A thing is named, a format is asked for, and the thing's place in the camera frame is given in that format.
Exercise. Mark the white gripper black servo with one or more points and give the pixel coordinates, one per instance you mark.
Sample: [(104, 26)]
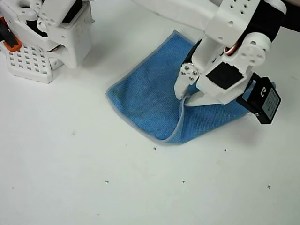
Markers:
[(189, 74)]

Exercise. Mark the blue microfiber cloth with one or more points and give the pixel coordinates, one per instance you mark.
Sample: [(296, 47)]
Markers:
[(145, 93)]

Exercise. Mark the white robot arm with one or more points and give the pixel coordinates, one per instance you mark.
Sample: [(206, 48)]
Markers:
[(234, 18)]

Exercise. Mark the white perforated base block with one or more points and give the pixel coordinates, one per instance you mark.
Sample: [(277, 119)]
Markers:
[(28, 70)]

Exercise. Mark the orange and black clamp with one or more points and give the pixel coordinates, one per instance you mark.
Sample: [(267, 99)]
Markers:
[(9, 39)]

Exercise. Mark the black camera module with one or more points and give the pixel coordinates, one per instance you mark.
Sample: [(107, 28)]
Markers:
[(264, 100)]

